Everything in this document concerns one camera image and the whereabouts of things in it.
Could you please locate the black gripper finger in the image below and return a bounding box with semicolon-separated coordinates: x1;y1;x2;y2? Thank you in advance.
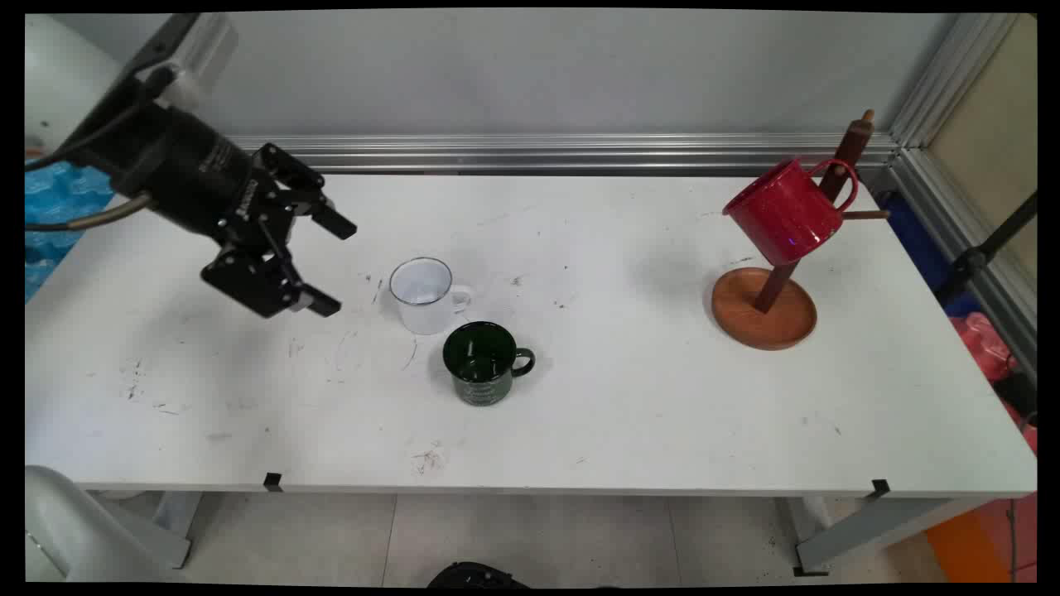
251;142;359;242
200;222;343;320

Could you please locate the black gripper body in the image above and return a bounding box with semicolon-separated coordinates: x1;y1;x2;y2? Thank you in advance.
62;79;259;247

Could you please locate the red enamel mug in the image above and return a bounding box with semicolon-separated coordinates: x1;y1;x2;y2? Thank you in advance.
722;157;860;267

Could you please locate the blue bubble foam sheet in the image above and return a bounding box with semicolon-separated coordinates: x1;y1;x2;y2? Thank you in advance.
25;161;114;303

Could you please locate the white enamel mug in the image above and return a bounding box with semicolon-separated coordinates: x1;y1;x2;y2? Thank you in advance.
389;257;475;336

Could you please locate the dark green mug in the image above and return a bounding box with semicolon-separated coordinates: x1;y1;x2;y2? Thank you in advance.
442;321;537;407

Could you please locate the grey table leg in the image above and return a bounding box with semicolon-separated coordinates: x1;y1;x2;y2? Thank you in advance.
776;497;995;578
83;492;202;570

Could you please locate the white rounded housing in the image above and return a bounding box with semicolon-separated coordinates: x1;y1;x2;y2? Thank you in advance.
25;465;113;582

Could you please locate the black object on floor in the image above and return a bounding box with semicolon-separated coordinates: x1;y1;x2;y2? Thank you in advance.
426;561;531;589

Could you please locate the wooden mug tree stand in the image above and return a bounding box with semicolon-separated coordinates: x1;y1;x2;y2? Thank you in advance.
711;109;891;352

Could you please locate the blue storage box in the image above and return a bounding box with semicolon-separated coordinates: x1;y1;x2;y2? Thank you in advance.
882;195;982;317

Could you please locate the black tripod stand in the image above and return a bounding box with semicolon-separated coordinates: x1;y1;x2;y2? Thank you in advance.
936;192;1038;307

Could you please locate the pink plastic packing material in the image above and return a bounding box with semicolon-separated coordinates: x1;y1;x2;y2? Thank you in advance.
951;313;1038;452

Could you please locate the orange floor box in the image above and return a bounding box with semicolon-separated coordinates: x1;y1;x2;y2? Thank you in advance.
926;512;1015;584

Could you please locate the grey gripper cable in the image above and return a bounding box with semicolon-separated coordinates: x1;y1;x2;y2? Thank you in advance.
25;193;156;233

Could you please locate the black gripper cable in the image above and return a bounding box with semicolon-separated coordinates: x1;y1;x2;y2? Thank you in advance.
25;99;150;172

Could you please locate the long aluminium frame rail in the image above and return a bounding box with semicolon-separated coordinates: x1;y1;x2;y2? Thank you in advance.
228;132;901;176

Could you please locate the aluminium side frame rail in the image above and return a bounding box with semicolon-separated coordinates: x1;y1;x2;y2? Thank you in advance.
878;147;1038;382

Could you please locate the aluminium frame upright post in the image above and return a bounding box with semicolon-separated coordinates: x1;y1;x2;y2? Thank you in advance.
890;12;1018;150

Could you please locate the beige wall panel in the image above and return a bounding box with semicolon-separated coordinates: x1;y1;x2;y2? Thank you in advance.
927;15;1038;278

